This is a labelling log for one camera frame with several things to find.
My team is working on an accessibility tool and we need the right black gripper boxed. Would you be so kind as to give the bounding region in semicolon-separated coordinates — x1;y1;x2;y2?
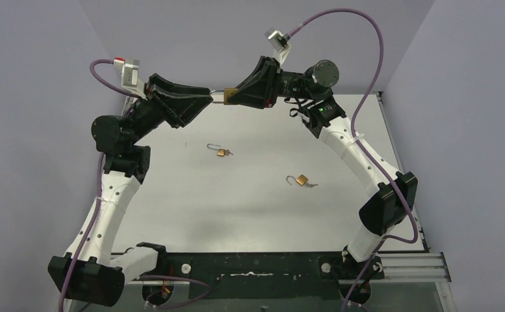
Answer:
226;57;315;110

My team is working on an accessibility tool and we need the brass padlock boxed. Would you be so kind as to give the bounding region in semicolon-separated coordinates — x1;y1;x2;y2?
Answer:
206;144;233;157
285;175;318;188
210;88;238;105

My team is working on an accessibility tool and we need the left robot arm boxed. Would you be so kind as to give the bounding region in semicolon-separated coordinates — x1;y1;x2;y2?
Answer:
47;74;213;310

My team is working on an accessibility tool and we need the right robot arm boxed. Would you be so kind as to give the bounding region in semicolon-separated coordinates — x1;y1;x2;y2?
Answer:
224;56;418;278

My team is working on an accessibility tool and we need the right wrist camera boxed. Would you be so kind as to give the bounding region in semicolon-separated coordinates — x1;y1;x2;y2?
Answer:
265;28;292;65

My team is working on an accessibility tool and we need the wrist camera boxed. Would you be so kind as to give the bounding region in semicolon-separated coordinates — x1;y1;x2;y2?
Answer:
113;57;146;98
265;28;292;65

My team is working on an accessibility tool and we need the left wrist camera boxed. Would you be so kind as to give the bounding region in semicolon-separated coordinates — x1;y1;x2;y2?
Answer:
113;57;146;98

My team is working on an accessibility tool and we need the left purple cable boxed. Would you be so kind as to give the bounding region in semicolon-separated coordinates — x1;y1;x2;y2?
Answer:
57;58;212;312

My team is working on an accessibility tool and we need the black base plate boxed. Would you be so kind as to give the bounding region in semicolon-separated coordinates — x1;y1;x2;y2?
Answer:
144;251;385;300

